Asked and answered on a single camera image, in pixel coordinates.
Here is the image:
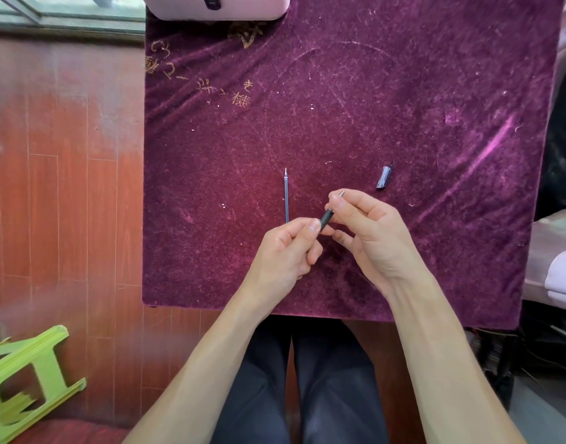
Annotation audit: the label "person's right hand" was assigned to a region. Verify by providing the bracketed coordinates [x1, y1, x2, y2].
[323, 188, 430, 305]

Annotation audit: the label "person's left hand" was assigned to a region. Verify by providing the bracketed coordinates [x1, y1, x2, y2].
[236, 216, 324, 316]

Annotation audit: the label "black grip pen body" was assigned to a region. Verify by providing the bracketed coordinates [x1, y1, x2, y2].
[319, 191, 347, 232]

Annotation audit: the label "dark clear pen cap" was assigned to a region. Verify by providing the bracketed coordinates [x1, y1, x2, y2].
[375, 161, 395, 190]

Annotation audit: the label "person's left forearm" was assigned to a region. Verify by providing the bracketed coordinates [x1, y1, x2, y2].
[123, 290, 274, 444]

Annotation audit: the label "person's right forearm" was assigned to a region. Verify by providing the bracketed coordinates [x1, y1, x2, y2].
[387, 272, 527, 444]

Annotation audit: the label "purple velvet tablecloth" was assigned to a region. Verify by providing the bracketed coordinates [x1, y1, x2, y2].
[141, 0, 566, 331]

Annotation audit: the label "dark navy trousers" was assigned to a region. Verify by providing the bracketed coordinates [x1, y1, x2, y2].
[208, 316, 390, 444]

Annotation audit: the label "black bag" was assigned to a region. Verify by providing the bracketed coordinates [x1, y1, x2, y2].
[535, 73, 566, 223]

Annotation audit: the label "pale pink case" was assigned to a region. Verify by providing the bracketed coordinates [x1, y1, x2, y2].
[139, 0, 292, 22]

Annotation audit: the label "green plastic stool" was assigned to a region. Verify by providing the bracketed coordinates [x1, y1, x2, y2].
[0, 324, 88, 444]

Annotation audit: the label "grey window frame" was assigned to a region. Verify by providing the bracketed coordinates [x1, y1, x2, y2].
[0, 0, 147, 42]

